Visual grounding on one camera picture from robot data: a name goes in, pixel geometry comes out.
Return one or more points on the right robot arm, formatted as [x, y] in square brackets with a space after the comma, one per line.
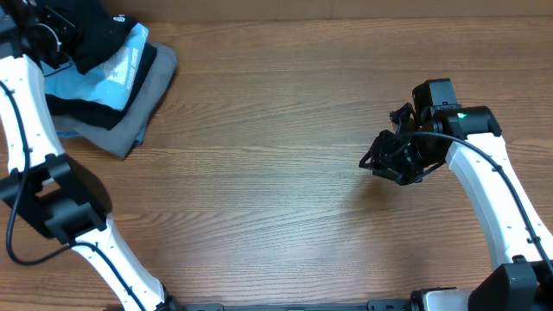
[434, 130]

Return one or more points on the black folded shirt in stack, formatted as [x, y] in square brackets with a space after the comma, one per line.
[98, 115]

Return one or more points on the light blue folded t-shirt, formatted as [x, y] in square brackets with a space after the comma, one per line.
[109, 83]

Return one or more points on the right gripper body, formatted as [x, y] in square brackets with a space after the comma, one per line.
[409, 160]

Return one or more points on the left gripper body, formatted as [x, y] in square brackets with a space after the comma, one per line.
[55, 34]

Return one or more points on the black t-shirt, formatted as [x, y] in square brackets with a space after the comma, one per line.
[98, 35]

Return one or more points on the grey folded shirt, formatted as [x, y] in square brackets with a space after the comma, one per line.
[120, 140]

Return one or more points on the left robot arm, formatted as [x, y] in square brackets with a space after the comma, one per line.
[47, 188]

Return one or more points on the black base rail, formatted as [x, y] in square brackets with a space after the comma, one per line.
[294, 307]

